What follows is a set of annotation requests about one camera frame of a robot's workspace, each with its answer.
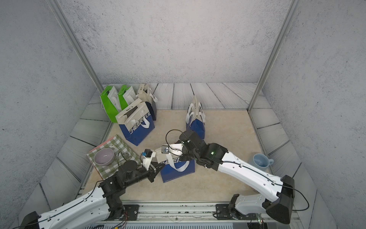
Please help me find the lilac ceramic bowl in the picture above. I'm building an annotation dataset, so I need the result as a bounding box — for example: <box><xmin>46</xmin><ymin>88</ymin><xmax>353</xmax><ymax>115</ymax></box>
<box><xmin>94</xmin><ymin>148</ymin><xmax>115</xmax><ymax>166</ymax></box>

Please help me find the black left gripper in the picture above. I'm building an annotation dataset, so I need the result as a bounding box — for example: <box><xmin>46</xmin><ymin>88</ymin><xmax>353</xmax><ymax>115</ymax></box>
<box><xmin>123</xmin><ymin>163</ymin><xmax>166</xmax><ymax>189</ymax></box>

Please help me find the dark navy takeaway bag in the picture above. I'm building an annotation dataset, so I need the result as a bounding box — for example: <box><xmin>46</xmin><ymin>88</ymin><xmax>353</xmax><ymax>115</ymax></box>
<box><xmin>136</xmin><ymin>84</ymin><xmax>158</xmax><ymax>121</ymax></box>

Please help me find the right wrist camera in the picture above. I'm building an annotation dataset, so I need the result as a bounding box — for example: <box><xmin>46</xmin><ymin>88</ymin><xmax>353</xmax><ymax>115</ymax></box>
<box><xmin>161</xmin><ymin>145</ymin><xmax>170</xmax><ymax>154</ymax></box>

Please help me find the green checkered cloth mat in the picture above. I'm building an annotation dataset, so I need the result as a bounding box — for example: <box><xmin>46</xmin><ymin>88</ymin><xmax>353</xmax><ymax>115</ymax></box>
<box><xmin>86</xmin><ymin>135</ymin><xmax>142</xmax><ymax>180</ymax></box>

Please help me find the metal spoon patterned handle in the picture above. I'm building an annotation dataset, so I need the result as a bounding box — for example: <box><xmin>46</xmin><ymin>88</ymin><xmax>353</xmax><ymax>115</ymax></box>
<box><xmin>110</xmin><ymin>144</ymin><xmax>129</xmax><ymax>160</ymax></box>

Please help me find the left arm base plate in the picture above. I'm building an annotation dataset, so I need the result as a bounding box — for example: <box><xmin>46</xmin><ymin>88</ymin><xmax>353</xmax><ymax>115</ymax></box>
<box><xmin>121</xmin><ymin>204</ymin><xmax>140</xmax><ymax>221</ymax></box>

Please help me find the blue white takeout bag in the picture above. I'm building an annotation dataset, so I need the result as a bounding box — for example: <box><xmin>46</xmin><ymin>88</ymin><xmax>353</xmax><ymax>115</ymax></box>
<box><xmin>115</xmin><ymin>98</ymin><xmax>154</xmax><ymax>146</ymax></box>

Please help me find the green white takeout bag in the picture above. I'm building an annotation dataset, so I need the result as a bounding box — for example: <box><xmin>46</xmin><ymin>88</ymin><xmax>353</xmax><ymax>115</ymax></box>
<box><xmin>100</xmin><ymin>85</ymin><xmax>122</xmax><ymax>123</ymax></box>
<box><xmin>118</xmin><ymin>85</ymin><xmax>136</xmax><ymax>110</ymax></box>

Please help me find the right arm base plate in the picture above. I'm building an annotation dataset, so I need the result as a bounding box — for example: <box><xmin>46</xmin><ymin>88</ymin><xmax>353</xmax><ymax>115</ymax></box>
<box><xmin>213</xmin><ymin>194</ymin><xmax>257</xmax><ymax>220</ymax></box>

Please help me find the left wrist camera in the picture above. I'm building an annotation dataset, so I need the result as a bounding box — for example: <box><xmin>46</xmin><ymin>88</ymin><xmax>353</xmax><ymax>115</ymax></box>
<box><xmin>142</xmin><ymin>149</ymin><xmax>153</xmax><ymax>158</ymax></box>

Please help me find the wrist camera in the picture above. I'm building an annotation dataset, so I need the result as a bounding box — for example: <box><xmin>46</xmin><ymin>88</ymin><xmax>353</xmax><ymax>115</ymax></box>
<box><xmin>161</xmin><ymin>145</ymin><xmax>170</xmax><ymax>154</ymax></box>
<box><xmin>142</xmin><ymin>149</ymin><xmax>153</xmax><ymax>158</ymax></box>

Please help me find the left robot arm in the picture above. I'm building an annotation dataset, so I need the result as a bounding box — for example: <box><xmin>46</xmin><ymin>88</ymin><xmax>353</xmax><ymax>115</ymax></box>
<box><xmin>19</xmin><ymin>160</ymin><xmax>165</xmax><ymax>229</ymax></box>

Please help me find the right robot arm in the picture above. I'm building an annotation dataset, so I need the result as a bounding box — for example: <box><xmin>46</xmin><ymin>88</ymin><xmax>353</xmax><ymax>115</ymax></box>
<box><xmin>179</xmin><ymin>130</ymin><xmax>295</xmax><ymax>224</ymax></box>

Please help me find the light blue mug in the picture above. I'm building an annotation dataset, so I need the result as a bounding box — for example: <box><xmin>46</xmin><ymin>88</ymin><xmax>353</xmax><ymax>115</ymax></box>
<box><xmin>248</xmin><ymin>154</ymin><xmax>274</xmax><ymax>171</ymax></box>

